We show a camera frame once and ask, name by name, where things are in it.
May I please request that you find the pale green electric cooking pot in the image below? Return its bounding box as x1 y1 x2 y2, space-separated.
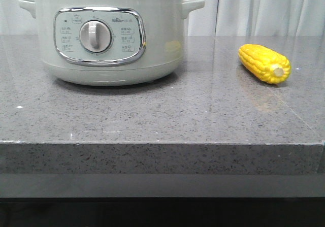
34 0 204 86

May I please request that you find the yellow toy corn cob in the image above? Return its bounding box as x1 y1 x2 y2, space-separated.
238 44 291 84

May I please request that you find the white pleated curtain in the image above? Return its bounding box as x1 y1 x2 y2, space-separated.
1 0 324 36

